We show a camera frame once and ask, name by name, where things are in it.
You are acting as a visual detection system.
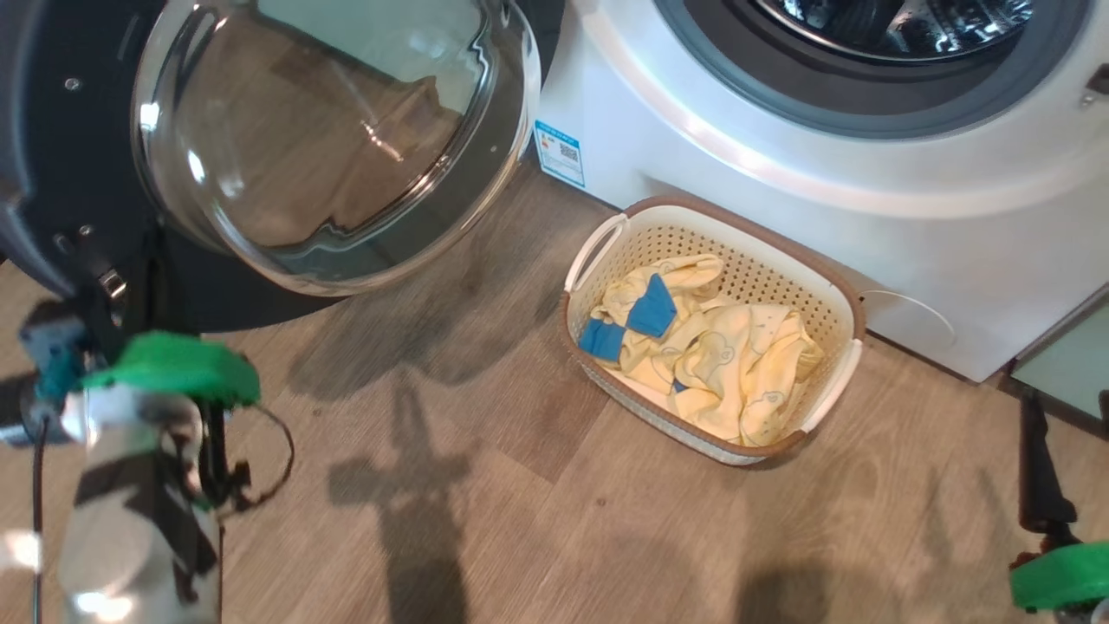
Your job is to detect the yellow garment bear print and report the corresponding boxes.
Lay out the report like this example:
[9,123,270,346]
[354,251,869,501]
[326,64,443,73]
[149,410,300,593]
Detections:
[665,302,826,448]

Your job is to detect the thin black straight cable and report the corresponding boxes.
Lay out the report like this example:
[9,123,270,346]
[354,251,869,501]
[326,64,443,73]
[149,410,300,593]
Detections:
[29,414,49,624]

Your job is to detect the cream perforated laundry basket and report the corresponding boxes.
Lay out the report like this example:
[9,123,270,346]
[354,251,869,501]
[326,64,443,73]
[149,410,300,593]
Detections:
[560,194,867,468]

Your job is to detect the blue energy label sticker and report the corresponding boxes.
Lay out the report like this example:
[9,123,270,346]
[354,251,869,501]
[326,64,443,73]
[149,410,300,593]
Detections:
[533,119,587,189]

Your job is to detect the thin black looped cable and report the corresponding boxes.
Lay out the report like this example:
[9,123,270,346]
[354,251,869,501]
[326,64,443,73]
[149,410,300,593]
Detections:
[201,402,296,514]

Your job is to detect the white front-load washing machine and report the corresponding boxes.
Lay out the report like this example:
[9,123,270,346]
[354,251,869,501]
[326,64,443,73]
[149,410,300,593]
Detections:
[527,0,1109,384]

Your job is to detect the round black glass washer door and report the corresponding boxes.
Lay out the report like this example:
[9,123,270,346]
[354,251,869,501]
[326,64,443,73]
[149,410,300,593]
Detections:
[0,0,566,336]

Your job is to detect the grey cabinet edge strip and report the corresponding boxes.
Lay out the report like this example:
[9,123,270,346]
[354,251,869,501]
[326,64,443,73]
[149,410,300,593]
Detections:
[1008,281,1109,375]

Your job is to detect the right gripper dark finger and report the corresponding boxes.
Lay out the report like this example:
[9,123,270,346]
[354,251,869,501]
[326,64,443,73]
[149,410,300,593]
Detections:
[1018,390,1080,535]

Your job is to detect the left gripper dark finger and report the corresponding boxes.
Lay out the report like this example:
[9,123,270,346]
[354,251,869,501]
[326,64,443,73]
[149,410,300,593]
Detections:
[146,246,179,335]
[81,289,128,366]

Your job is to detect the pale green wide cabinet door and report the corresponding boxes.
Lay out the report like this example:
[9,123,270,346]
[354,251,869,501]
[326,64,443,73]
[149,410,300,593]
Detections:
[1010,299,1109,427]

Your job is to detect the round white drain filter cover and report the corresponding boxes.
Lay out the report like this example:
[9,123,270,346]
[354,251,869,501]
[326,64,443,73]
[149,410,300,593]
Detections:
[856,289,957,349]

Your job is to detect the stainless steel washing machine drum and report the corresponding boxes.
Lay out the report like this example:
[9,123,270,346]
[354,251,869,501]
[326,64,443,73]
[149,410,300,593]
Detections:
[752,0,1037,63]

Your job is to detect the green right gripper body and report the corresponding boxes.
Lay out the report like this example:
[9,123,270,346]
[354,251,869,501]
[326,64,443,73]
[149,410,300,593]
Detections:
[1009,530,1109,614]

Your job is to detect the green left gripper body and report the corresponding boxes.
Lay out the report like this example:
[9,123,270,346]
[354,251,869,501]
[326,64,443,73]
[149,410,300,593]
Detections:
[81,331,262,409]

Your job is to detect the yellow garment large blue patches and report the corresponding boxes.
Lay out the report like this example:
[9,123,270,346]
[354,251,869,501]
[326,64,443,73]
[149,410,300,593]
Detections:
[578,253,730,393]

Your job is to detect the black door lock slot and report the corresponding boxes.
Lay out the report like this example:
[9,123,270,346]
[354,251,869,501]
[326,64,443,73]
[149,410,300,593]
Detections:
[1078,63,1109,110]

